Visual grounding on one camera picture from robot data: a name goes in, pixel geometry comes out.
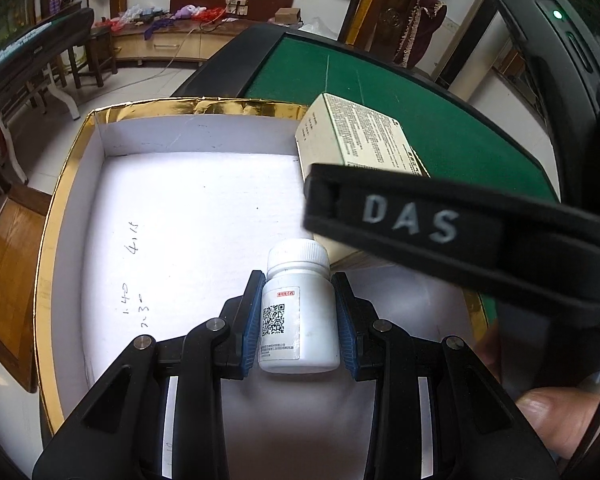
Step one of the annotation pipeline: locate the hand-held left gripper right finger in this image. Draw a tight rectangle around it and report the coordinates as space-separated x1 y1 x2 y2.
330 271 563 480

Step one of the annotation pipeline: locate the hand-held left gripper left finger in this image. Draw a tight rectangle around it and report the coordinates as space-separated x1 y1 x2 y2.
32 270 267 480

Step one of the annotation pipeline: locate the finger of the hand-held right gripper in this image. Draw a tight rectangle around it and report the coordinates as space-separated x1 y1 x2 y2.
301 161 600 309

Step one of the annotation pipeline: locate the white pill bottle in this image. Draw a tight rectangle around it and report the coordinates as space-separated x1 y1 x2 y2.
257 239 342 374

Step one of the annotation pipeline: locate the beige medicine box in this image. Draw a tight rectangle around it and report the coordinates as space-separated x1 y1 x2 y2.
294 92 431 183

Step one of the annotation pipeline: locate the gold-edged white cardboard box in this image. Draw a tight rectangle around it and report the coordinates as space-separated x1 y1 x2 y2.
31 97 501 480

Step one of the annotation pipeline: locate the person's right hand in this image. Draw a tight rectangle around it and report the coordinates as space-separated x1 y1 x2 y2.
477 322 600 463

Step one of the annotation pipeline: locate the standing air conditioner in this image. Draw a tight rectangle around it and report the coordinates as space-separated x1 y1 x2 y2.
432 0 528 93

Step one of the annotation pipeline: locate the maroon fringed cloth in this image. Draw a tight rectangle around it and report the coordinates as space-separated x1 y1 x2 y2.
395 0 448 68

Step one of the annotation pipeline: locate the dark wooden armchair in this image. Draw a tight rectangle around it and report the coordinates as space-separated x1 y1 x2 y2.
350 0 448 68

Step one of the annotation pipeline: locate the light wooden chair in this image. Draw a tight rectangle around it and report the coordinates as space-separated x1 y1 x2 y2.
0 182 53 393

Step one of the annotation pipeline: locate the low wooden TV bench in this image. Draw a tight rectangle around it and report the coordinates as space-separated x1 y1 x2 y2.
112 15 281 66

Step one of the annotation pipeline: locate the dark wooden stool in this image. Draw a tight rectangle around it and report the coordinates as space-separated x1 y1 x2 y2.
90 27 118 88

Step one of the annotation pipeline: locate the dark mahjong table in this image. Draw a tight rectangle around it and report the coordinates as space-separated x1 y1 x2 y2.
0 7 95 186

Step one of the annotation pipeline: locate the row of mahjong tiles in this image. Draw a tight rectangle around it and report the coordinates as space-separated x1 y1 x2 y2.
0 20 56 66

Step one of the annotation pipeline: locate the floral wall mural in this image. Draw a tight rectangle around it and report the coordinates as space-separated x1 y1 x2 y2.
0 0 46 61

